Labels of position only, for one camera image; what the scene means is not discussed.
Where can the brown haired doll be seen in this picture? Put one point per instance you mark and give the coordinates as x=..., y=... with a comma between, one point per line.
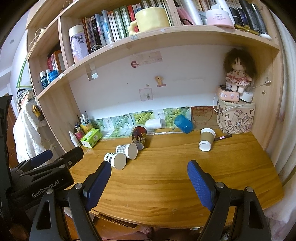
x=238, y=76

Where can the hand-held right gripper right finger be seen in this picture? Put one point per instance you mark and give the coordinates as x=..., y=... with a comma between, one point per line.
x=200, y=185

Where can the checkered paper cup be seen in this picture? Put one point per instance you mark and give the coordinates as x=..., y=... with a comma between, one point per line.
x=123, y=148

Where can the brown paper cup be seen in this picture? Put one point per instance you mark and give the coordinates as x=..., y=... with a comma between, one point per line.
x=206, y=139

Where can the pink packet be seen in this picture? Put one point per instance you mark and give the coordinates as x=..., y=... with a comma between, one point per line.
x=186, y=15

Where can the brown printed card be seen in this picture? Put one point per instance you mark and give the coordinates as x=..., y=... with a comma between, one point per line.
x=204, y=117

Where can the green tissue box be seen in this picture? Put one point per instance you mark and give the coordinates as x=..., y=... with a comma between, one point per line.
x=91, y=136

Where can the yellow mug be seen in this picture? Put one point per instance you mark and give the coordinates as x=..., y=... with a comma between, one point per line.
x=150, y=19

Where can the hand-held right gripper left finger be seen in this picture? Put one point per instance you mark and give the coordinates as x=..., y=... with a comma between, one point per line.
x=98, y=185

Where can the white cup with black print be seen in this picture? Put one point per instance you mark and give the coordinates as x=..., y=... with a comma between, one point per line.
x=111, y=158

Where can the white paper cup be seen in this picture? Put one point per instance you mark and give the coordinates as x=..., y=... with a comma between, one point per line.
x=155, y=124

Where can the clear wall hook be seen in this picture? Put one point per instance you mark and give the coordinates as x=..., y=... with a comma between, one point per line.
x=92, y=73

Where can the pink jar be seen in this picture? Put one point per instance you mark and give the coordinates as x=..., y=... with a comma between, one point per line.
x=219, y=18

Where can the dark bottle white cap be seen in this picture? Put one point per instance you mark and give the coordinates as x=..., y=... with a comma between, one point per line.
x=44, y=81

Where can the grape print paper sheets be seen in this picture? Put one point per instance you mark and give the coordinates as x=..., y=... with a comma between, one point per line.
x=120, y=121

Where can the red wall sticker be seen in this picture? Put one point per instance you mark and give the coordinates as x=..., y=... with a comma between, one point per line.
x=134, y=64

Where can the black gold tube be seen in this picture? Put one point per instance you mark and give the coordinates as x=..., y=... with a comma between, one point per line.
x=246, y=29

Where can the yellow wall sticker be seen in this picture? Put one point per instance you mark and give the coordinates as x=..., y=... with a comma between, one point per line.
x=159, y=80

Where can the blue plastic cup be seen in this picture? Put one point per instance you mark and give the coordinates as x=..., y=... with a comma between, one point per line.
x=183, y=124

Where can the dark printed cup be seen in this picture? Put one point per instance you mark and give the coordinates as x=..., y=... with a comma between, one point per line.
x=138, y=137

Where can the white spray bottle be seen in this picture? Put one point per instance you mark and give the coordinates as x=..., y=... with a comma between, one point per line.
x=74, y=140

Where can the black pen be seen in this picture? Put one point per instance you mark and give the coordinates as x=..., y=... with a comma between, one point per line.
x=223, y=137

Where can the wooden shelf unit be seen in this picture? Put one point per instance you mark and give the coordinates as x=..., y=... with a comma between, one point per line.
x=161, y=39

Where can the patterned fabric storage box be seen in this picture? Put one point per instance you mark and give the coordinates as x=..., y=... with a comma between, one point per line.
x=235, y=118

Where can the white curtain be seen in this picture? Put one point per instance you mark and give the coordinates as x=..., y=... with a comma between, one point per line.
x=286, y=115

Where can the white lace cloth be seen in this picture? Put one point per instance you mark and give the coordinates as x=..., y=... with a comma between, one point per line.
x=30, y=134

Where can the purple printed tumbler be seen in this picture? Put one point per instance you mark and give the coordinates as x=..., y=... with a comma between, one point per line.
x=78, y=44

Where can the row of red books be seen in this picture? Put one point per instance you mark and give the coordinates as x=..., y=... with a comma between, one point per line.
x=55, y=61

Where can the white round device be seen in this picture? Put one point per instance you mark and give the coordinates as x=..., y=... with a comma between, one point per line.
x=247, y=96

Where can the pink case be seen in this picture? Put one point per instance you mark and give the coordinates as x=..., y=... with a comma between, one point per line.
x=227, y=95

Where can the blue jar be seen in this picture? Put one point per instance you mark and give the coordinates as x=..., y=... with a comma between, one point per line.
x=52, y=75

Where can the pink printed bottle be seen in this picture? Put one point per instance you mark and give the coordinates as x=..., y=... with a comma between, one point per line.
x=79, y=134

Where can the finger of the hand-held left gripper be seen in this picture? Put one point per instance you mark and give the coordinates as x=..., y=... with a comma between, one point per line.
x=41, y=157
x=71, y=156

